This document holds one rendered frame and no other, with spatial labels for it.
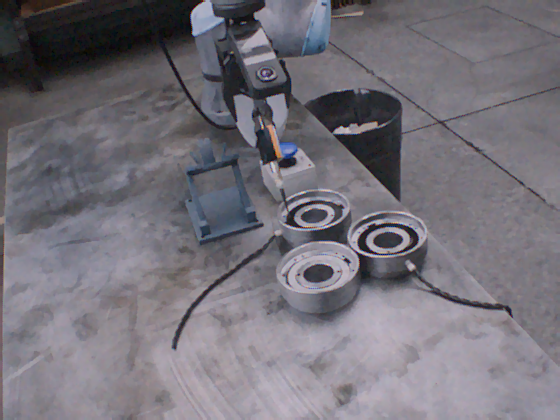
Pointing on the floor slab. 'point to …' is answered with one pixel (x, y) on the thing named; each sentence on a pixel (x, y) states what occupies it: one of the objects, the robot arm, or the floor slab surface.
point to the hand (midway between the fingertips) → (266, 138)
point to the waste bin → (369, 105)
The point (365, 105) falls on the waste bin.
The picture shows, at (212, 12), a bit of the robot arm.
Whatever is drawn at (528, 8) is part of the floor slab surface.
